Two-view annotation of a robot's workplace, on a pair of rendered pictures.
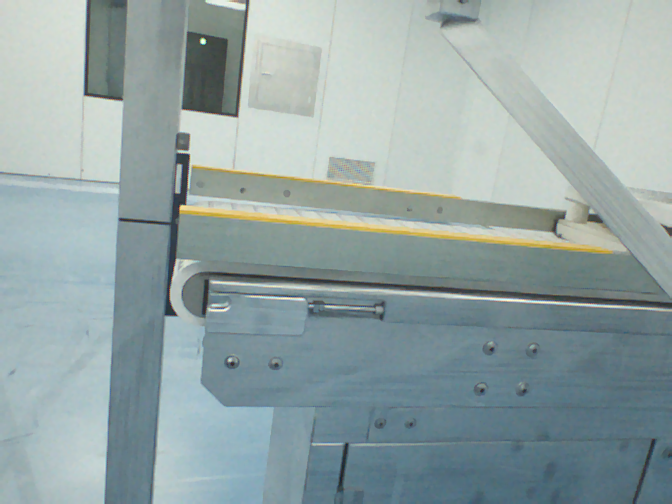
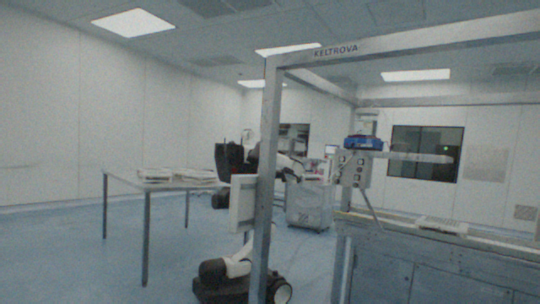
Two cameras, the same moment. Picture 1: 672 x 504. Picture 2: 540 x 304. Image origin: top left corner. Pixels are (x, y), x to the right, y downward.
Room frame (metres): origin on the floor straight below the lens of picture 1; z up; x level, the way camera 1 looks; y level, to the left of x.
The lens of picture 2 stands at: (-1.07, -1.08, 1.19)
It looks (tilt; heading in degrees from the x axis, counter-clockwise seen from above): 6 degrees down; 51
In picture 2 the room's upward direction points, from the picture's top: 5 degrees clockwise
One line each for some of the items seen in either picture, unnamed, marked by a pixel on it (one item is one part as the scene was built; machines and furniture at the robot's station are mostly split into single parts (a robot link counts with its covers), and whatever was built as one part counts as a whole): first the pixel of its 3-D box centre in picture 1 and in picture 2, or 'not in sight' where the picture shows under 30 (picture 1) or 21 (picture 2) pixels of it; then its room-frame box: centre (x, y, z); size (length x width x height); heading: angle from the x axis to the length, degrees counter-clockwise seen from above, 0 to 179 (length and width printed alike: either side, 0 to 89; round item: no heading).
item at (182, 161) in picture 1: (177, 237); not in sight; (0.61, 0.19, 0.75); 0.02 x 0.01 x 0.20; 105
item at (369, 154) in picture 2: not in sight; (392, 156); (0.56, -0.14, 1.22); 0.62 x 0.38 x 0.04; 105
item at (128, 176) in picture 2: not in sight; (174, 177); (-0.06, 2.06, 0.81); 1.50 x 1.10 x 0.04; 95
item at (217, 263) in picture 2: not in sight; (237, 274); (0.06, 0.77, 0.19); 0.64 x 0.52 x 0.33; 179
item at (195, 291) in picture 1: (206, 249); not in sight; (0.48, 0.12, 0.78); 0.27 x 0.03 x 0.03; 15
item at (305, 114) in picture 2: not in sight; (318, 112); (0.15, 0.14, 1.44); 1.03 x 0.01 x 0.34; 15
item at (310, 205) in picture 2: not in sight; (310, 204); (2.18, 2.13, 0.38); 0.63 x 0.57 x 0.76; 112
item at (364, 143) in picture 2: not in sight; (363, 143); (0.47, 0.02, 1.29); 0.21 x 0.20 x 0.09; 15
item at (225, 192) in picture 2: not in sight; (231, 197); (-0.04, 0.77, 0.82); 0.28 x 0.13 x 0.18; 179
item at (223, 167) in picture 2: not in sight; (237, 162); (-0.01, 0.77, 1.09); 0.34 x 0.30 x 0.36; 89
